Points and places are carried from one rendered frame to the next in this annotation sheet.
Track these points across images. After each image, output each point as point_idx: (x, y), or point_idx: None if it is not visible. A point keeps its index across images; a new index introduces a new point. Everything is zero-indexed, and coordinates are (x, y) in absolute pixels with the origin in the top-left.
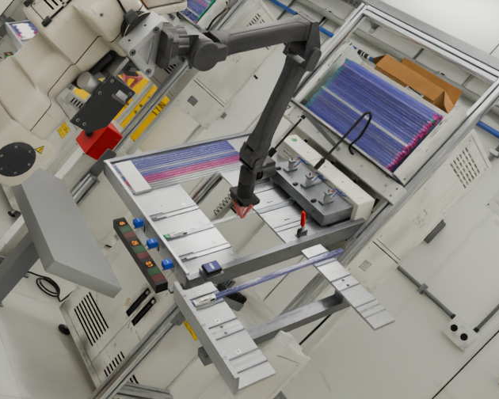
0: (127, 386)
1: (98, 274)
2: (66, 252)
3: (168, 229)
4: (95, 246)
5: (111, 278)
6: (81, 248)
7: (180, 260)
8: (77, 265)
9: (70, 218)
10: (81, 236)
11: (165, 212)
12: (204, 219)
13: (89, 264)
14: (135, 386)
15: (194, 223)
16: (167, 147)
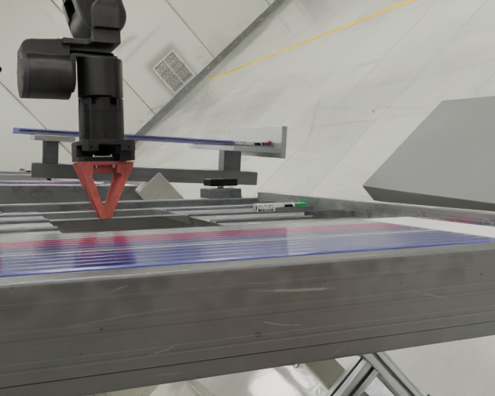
0: (348, 372)
1: (396, 156)
2: (445, 122)
3: (296, 214)
4: (432, 183)
5: (380, 176)
6: (439, 151)
7: (271, 192)
8: (422, 128)
9: None
10: (460, 166)
11: (307, 219)
12: (204, 218)
13: (414, 148)
14: (337, 391)
15: (232, 216)
16: (327, 258)
